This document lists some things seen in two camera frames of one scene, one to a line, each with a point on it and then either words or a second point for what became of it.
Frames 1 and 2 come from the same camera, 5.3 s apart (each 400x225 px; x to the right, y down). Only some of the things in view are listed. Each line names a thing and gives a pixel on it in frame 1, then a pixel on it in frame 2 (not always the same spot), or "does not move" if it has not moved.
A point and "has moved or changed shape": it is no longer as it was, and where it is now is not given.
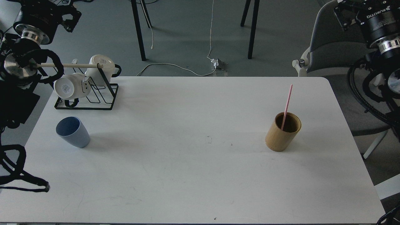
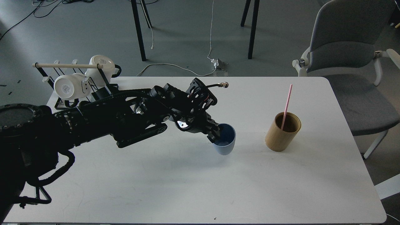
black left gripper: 45,15 → 198,120
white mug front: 71,86 does not move
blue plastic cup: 71,129 has moved or changed shape
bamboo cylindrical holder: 278,140 does not move
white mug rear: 96,78 does not move
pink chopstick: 287,107 does not move
